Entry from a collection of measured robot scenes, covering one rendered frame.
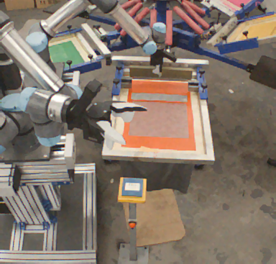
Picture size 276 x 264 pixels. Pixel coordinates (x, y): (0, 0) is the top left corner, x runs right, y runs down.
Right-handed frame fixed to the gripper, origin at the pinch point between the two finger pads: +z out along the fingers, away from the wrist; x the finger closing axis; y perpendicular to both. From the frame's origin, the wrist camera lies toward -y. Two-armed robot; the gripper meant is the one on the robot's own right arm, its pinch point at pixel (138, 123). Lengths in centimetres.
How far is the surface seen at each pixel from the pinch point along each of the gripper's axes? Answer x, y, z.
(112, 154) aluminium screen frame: -49, 63, -28
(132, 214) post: -37, 90, -11
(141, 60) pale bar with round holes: -128, 46, -43
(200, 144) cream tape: -75, 62, 13
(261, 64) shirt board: -176, 49, 43
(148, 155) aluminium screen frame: -55, 62, -11
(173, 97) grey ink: -108, 57, -12
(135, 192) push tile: -33, 67, -9
